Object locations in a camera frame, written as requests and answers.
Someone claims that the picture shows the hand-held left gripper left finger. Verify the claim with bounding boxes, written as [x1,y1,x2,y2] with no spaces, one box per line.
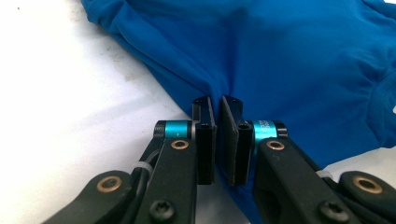
[134,95,218,224]

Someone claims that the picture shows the thin black finger cable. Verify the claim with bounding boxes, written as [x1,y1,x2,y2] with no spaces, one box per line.
[120,149,163,224]

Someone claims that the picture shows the white table mat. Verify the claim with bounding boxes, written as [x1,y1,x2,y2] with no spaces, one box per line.
[0,0,396,224]

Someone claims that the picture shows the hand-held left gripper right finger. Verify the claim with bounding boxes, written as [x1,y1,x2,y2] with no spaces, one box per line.
[219,94,354,224]

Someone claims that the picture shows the blue t-shirt with white print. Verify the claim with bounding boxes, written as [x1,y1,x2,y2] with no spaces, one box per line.
[79,0,396,224]

